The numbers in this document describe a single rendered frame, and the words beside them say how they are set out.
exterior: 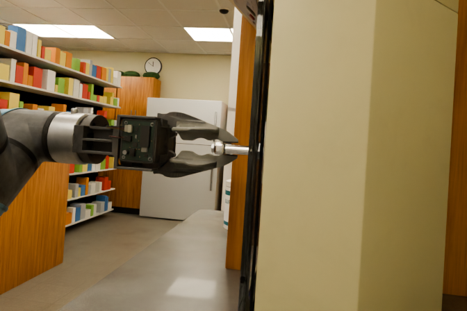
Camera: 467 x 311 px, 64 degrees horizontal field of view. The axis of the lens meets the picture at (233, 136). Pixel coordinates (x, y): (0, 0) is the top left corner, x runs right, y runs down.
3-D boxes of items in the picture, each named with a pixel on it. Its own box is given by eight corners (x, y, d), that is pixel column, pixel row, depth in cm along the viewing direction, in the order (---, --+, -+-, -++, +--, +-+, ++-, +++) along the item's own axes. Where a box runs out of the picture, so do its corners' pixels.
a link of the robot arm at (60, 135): (76, 162, 58) (80, 110, 58) (103, 164, 57) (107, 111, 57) (44, 164, 51) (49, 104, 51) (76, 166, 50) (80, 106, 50)
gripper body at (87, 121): (156, 174, 47) (68, 167, 49) (176, 170, 55) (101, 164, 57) (160, 114, 47) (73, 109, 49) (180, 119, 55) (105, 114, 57)
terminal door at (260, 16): (265, 257, 72) (279, 53, 73) (242, 337, 42) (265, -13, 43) (261, 257, 72) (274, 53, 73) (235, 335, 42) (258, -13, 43)
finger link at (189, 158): (228, 180, 47) (160, 169, 49) (235, 176, 53) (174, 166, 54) (232, 156, 47) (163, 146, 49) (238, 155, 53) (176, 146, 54)
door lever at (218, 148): (259, 159, 55) (260, 141, 55) (251, 161, 46) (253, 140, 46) (224, 156, 56) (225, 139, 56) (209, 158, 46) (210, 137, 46)
